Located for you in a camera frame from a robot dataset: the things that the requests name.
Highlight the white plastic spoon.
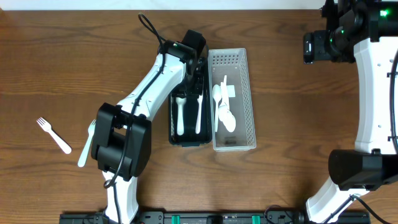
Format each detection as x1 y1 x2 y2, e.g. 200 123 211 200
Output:
195 95 203 134
218 105 236 133
222 75 228 91
219 82 230 110
212 84 222 132

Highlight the white plastic fork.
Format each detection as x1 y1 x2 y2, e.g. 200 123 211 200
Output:
37 117 72 154
175 97 187 136
78 119 96 167

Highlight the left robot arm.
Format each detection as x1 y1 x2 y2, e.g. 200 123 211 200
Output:
91 30 206 223

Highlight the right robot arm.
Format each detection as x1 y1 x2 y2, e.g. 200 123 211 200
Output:
303 0 397 223

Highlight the clear plastic basket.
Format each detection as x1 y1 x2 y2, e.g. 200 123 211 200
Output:
208 48 256 152

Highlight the white label sticker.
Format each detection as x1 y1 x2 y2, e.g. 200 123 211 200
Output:
227 85 236 98

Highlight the black plastic basket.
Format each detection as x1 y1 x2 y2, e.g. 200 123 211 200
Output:
168 59 212 147

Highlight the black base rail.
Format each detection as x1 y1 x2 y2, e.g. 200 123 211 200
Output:
59 207 371 224

